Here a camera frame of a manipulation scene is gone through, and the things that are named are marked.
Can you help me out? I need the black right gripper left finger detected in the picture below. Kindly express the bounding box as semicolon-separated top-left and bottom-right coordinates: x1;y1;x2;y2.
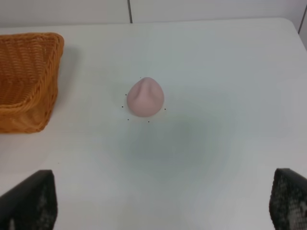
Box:
0;170;58;230

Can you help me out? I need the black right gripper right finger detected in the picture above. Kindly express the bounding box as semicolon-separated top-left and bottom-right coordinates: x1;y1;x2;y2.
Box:
269;168;307;230

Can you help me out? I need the pink peach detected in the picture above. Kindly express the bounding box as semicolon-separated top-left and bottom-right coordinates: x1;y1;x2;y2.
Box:
127;77;164;117

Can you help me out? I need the orange wicker basket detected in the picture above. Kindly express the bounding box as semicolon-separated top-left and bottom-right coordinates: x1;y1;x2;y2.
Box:
0;33;64;133

